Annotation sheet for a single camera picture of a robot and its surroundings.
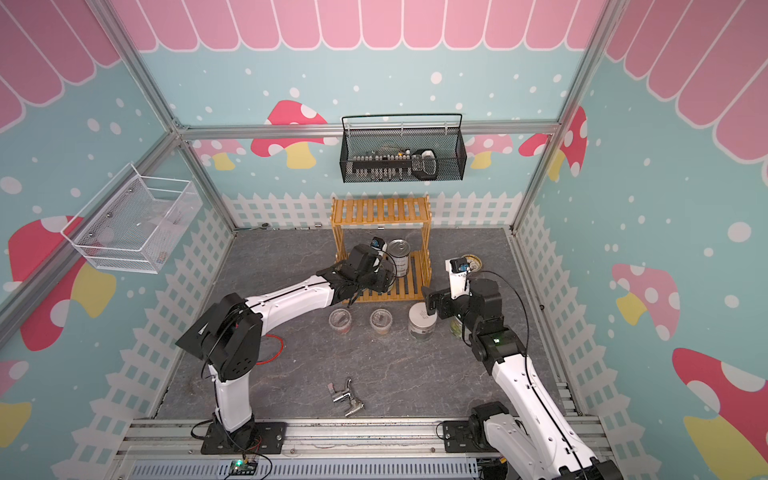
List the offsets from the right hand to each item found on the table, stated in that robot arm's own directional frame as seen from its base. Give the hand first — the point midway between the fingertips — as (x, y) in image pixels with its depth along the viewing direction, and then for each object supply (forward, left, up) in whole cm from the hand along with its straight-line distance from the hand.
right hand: (439, 282), depth 78 cm
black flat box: (-6, +74, -20) cm, 77 cm away
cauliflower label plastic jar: (-4, -6, -17) cm, 18 cm away
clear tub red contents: (-2, +28, -16) cm, 33 cm away
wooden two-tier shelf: (+21, +14, +6) cm, 26 cm away
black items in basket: (+35, +11, +13) cm, 39 cm away
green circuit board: (-38, +50, -24) cm, 67 cm away
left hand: (+10, +15, -10) cm, 21 cm away
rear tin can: (+19, +10, -9) cm, 23 cm away
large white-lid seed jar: (-6, +4, -13) cm, 15 cm away
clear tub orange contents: (-2, +16, -17) cm, 23 cm away
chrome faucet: (-25, +23, -20) cm, 39 cm away
